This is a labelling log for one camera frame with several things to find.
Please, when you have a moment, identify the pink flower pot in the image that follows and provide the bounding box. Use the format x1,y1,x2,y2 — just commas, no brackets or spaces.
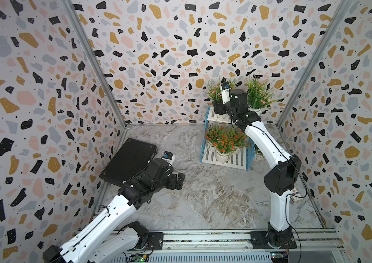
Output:
207,78,236,105
247,78,277,111
254,146,264,161

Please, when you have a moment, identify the red flower pot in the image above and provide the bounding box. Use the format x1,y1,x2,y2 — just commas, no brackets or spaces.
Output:
205,124,225,152
227,128,248,153

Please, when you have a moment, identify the orange flower pot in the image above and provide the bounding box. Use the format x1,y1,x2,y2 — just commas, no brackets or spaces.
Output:
215,135,233,163

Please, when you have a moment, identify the blue white two-tier rack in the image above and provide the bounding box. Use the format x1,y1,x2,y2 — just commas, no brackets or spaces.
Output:
200,106,263,170

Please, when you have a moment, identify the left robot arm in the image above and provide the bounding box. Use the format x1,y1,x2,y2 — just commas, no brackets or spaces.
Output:
42,152,185,263

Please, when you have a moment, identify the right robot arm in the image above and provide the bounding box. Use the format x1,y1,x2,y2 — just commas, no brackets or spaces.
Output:
220,82,301,249

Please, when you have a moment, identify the black case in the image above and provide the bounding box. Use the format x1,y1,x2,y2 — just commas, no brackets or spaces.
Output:
99,138,157,187

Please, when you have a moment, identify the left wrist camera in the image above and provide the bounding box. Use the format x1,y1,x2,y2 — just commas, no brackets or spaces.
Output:
161,151,175,165

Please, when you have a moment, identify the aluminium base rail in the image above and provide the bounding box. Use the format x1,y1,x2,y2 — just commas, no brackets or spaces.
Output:
65,229,347,263

